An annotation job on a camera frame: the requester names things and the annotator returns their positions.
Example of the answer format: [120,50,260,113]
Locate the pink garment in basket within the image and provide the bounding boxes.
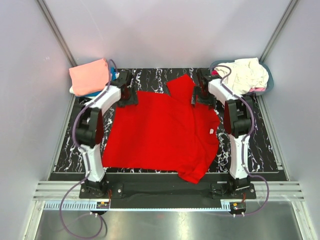
[249,87,266,93]

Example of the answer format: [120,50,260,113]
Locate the cream crumpled t shirt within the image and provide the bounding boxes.
[214,58,269,95]

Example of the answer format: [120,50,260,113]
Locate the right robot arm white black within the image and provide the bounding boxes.
[191,66,254,199]

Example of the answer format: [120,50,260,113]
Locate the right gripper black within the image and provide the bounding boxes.
[191,86,217,110]

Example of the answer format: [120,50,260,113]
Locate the aluminium frame rail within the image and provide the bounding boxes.
[33,181,304,201]

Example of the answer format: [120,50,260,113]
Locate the right aluminium corner post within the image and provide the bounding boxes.
[259,0,300,62]

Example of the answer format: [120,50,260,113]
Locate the slotted cable duct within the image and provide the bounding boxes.
[44,200,231,212]

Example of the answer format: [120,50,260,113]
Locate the red t shirt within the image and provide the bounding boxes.
[102,75,220,184]

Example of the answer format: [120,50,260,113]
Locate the folded blue t shirt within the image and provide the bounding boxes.
[86,67,119,98]

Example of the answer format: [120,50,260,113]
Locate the aluminium corner post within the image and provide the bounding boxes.
[259,0,300,62]
[35,0,77,67]

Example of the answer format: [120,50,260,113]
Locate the magenta garment in basket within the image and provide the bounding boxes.
[211,70,218,76]

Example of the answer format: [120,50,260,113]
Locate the black marbled table mat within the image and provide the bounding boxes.
[52,68,280,175]

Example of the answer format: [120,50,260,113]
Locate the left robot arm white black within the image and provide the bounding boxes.
[72,70,138,198]

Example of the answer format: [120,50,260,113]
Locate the folded pink t shirt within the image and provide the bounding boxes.
[69,58,111,96]

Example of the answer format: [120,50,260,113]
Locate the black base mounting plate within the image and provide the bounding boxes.
[79,173,257,200]

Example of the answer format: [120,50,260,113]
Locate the folded white t shirt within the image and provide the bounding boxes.
[69,86,101,99]

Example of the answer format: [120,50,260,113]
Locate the left aluminium corner post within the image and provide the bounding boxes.
[35,0,77,67]

